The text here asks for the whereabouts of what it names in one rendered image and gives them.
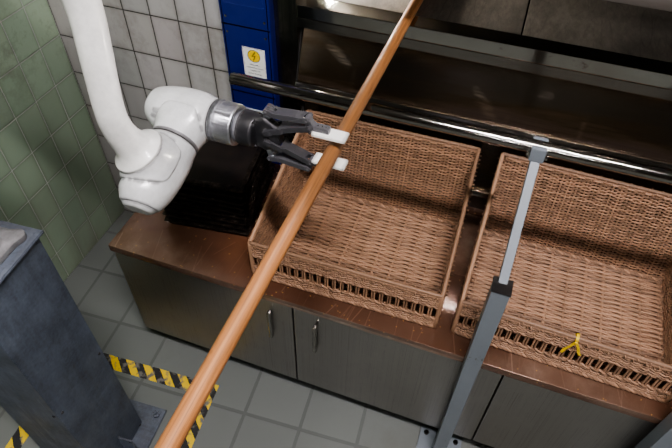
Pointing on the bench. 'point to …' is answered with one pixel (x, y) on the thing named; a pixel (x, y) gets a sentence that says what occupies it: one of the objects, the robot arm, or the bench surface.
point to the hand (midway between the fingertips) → (332, 148)
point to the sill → (492, 42)
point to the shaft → (183, 419)
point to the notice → (254, 62)
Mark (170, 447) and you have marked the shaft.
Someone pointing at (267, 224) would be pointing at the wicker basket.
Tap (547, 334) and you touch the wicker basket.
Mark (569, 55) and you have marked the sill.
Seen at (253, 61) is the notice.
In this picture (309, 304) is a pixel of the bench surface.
